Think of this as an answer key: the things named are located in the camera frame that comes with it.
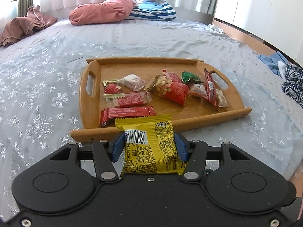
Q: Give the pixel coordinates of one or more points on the wooden bed frame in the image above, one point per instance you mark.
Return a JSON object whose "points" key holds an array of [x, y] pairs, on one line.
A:
{"points": [[252, 42]]}

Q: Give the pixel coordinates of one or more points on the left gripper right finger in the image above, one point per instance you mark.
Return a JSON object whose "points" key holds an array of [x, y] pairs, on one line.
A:
{"points": [[194, 153]]}

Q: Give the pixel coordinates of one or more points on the beige cake packet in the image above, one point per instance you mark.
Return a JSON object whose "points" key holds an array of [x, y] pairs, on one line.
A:
{"points": [[197, 90]]}

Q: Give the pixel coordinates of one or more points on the yellow snack packet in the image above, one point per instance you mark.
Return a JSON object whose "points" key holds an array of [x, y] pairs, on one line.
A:
{"points": [[150, 147]]}

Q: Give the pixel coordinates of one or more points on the blue clothes pile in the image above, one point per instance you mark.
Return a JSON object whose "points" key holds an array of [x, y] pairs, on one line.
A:
{"points": [[291, 74]]}

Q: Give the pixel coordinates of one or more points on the white pink candy packet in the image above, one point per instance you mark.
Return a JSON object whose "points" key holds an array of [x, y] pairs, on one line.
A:
{"points": [[133, 82]]}

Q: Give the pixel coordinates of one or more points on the mauve crumpled cloth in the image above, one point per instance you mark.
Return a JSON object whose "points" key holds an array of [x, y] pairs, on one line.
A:
{"points": [[21, 27]]}

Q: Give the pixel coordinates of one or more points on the green snack packet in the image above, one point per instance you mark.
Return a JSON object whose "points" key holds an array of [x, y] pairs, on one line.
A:
{"points": [[190, 78]]}

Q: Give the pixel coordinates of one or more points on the small red wafer packet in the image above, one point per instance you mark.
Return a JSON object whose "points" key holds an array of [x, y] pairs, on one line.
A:
{"points": [[173, 76]]}

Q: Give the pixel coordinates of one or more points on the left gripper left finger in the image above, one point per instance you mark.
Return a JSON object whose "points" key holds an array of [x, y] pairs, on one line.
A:
{"points": [[105, 153]]}

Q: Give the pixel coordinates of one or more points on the blue striped pillow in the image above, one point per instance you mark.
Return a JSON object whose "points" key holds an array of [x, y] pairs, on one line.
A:
{"points": [[152, 10]]}

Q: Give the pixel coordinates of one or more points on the pink pillow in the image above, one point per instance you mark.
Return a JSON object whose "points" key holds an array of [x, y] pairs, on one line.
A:
{"points": [[109, 11]]}

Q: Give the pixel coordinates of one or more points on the slim red snack stick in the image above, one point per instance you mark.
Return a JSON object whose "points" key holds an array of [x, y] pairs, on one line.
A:
{"points": [[210, 89]]}

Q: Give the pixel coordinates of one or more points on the long red snack bar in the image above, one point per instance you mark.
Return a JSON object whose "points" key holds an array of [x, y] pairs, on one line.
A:
{"points": [[127, 112]]}

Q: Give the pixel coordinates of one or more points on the grey snowflake bed sheet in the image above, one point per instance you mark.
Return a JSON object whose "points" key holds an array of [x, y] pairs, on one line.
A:
{"points": [[40, 78]]}

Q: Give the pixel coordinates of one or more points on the red cracker packet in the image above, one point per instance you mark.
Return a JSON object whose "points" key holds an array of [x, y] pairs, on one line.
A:
{"points": [[130, 100]]}

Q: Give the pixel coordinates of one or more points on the red gold small packet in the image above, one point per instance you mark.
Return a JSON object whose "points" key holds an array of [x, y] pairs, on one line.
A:
{"points": [[112, 89]]}

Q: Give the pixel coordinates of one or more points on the red peanut bag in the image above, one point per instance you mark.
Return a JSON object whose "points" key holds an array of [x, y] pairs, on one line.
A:
{"points": [[165, 87]]}

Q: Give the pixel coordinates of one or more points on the white crumpled tissue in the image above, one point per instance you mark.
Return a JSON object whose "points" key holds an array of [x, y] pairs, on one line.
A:
{"points": [[215, 29]]}

